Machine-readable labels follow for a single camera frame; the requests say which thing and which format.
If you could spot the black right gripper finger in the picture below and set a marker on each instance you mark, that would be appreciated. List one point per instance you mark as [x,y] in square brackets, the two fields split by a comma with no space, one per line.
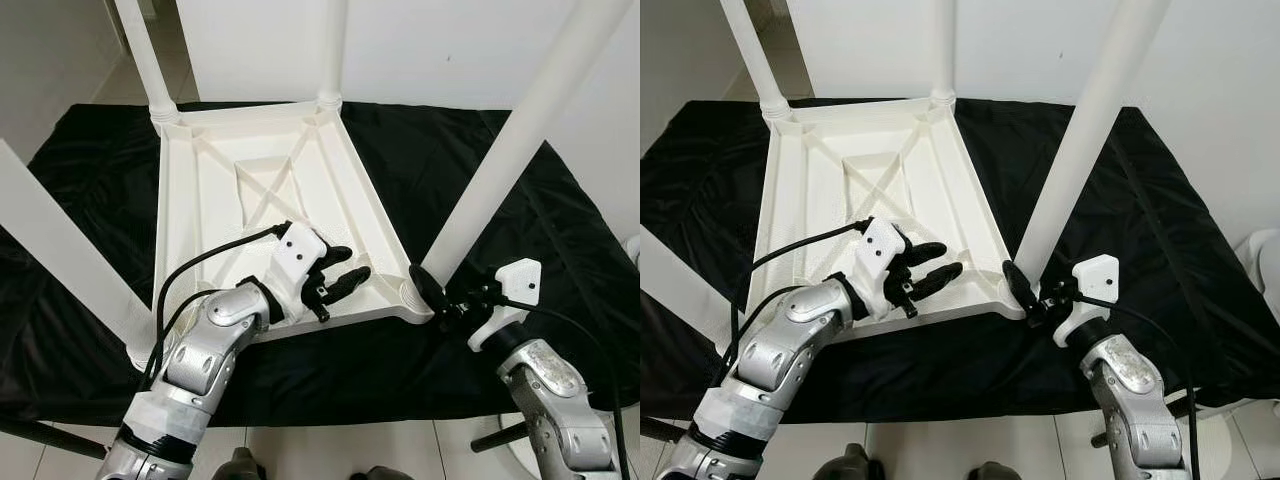
[1019,285]
[429,290]

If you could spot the white plastic table top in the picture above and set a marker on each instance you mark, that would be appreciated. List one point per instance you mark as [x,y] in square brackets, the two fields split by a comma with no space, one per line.
[210,220]
[810,220]

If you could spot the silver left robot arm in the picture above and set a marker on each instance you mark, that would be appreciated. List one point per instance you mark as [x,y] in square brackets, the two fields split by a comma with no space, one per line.
[200,360]
[780,355]

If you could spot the black table cloth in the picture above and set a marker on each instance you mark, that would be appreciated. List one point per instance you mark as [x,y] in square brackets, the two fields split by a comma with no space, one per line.
[560,300]
[1200,300]

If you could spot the grey robot left foot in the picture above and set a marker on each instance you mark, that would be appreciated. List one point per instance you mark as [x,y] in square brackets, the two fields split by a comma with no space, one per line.
[240,465]
[848,464]

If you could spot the white floor fan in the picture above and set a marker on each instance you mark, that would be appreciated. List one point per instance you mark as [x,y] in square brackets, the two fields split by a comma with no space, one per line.
[1262,258]

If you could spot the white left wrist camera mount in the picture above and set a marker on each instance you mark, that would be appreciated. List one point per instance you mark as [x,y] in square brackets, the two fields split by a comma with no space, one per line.
[300,255]
[880,250]

